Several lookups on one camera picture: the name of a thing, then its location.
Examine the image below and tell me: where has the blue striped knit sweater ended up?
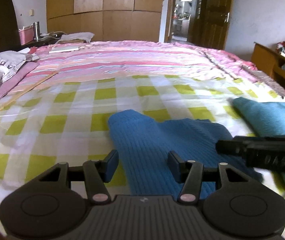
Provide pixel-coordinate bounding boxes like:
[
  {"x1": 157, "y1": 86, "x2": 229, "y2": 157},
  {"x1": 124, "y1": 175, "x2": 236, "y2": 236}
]
[{"x1": 108, "y1": 110, "x2": 263, "y2": 198}]

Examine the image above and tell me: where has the teal folded garment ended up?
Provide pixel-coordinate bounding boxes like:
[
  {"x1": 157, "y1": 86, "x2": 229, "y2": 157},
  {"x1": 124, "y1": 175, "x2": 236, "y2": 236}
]
[{"x1": 231, "y1": 96, "x2": 285, "y2": 194}]

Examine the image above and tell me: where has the wooden shelf unit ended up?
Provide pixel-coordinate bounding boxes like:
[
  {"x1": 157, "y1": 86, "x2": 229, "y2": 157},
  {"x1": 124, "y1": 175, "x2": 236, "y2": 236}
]
[{"x1": 251, "y1": 42, "x2": 285, "y2": 89}]

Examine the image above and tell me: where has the long wooden stick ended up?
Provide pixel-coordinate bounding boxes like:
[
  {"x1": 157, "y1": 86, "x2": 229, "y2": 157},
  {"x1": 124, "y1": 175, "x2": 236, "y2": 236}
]
[{"x1": 0, "y1": 70, "x2": 59, "y2": 111}]

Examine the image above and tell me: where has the pink striped quilt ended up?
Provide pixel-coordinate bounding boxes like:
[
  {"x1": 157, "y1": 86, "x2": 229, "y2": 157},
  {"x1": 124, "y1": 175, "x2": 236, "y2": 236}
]
[{"x1": 10, "y1": 41, "x2": 257, "y2": 94}]

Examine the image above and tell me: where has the white book on bed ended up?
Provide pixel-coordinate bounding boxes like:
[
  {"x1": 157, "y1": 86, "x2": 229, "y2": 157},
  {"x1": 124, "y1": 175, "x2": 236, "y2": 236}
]
[{"x1": 49, "y1": 45, "x2": 79, "y2": 54}]

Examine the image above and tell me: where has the white cloth on nightstand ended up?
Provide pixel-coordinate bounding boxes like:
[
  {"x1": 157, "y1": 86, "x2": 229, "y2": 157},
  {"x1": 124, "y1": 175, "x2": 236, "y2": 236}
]
[{"x1": 59, "y1": 32, "x2": 95, "y2": 42}]

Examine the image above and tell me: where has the white pillow with red hearts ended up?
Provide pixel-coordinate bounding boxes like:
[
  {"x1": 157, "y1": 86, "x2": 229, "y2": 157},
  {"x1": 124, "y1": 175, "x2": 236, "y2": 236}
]
[{"x1": 0, "y1": 50, "x2": 39, "y2": 99}]

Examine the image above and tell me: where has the pink storage box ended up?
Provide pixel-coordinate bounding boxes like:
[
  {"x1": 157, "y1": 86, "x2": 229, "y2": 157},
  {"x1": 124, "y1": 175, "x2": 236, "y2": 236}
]
[{"x1": 19, "y1": 25, "x2": 34, "y2": 45}]

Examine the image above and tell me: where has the silver metal cup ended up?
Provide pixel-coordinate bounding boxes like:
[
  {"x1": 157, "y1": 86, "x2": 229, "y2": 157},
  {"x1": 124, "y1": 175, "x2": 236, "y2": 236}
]
[{"x1": 33, "y1": 22, "x2": 40, "y2": 41}]

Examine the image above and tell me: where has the wooden wardrobe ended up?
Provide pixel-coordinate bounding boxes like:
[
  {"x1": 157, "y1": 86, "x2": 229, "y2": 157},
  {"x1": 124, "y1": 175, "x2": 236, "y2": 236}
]
[{"x1": 46, "y1": 0, "x2": 163, "y2": 42}]

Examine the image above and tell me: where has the dark wooden door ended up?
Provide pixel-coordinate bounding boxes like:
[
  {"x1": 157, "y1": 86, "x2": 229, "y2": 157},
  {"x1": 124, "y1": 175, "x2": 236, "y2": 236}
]
[{"x1": 200, "y1": 0, "x2": 233, "y2": 49}]

